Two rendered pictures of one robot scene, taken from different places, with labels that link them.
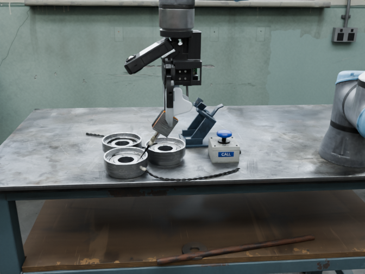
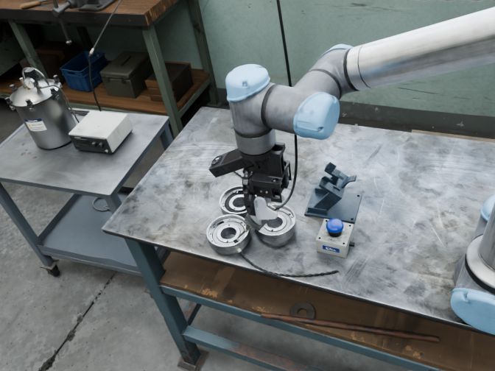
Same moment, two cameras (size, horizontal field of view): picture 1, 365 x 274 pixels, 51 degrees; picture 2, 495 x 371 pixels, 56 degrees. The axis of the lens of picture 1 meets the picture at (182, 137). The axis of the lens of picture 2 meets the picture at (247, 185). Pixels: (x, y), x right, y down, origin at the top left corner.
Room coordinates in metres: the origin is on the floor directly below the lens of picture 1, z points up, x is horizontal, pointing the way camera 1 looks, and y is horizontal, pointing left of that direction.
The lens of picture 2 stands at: (0.26, -0.37, 1.67)
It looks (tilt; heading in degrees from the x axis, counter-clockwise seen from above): 42 degrees down; 35
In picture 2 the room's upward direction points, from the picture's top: 11 degrees counter-clockwise
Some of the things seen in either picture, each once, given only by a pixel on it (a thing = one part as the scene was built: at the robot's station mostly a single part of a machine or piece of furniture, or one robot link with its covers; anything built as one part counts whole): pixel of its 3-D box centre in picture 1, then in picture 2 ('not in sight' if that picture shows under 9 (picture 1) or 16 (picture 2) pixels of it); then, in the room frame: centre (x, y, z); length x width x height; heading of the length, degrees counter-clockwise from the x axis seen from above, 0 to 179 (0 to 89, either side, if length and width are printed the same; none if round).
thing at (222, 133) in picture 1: (224, 139); (334, 230); (0.93, -0.11, 0.85); 0.04 x 0.04 x 0.05
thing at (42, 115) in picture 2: not in sight; (63, 107); (1.16, 1.03, 0.83); 0.41 x 0.19 x 0.30; 99
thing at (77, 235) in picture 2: not in sight; (101, 204); (1.13, 1.04, 0.34); 0.67 x 0.46 x 0.68; 99
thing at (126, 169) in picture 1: (126, 162); (228, 235); (0.85, 0.14, 0.82); 0.10 x 0.10 x 0.04
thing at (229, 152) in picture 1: (225, 149); (336, 238); (0.93, -0.11, 0.82); 0.08 x 0.07 x 0.05; 95
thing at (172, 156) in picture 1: (165, 151); (275, 224); (0.92, 0.04, 0.82); 0.10 x 0.10 x 0.04
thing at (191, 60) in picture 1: (180, 58); (264, 168); (0.85, 0.01, 1.07); 0.09 x 0.08 x 0.12; 98
